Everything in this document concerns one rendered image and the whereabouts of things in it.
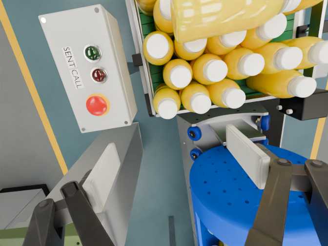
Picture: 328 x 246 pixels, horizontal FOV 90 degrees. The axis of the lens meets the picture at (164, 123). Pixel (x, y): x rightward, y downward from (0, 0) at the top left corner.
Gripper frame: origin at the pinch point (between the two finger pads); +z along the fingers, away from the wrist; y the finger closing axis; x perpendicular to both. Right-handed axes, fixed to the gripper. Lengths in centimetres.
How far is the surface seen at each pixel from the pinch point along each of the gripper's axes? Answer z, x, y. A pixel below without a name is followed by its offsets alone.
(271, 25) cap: 15.5, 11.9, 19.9
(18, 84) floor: 124, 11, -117
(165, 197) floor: 124, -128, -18
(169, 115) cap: 15.5, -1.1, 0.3
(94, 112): 12.3, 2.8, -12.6
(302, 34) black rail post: 32, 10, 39
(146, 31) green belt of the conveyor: 33.4, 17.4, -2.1
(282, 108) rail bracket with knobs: 29.1, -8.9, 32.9
